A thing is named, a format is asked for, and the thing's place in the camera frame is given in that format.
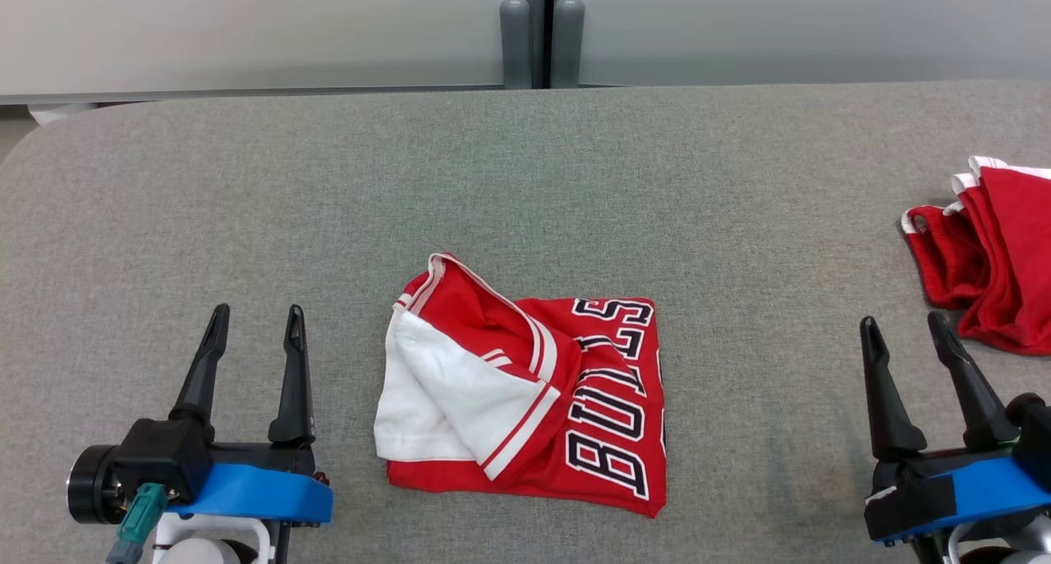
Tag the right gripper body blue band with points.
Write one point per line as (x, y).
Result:
(977, 490)

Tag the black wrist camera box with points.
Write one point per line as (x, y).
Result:
(160, 457)
(1036, 441)

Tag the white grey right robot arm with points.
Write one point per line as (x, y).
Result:
(1018, 547)

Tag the red white Bulls jersey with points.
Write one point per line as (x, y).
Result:
(608, 408)

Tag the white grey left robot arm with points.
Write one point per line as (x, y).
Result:
(205, 552)

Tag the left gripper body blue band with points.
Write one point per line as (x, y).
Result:
(254, 494)

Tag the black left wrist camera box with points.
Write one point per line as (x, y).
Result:
(160, 457)

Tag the red Bulls 23 shorts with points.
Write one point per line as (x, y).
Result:
(1010, 260)

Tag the grey partition post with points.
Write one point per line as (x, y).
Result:
(568, 47)
(515, 47)

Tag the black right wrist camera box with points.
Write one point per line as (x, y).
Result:
(1036, 441)

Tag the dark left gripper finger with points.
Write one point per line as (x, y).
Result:
(297, 383)
(209, 367)

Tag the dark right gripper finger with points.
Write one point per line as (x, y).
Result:
(973, 392)
(887, 400)

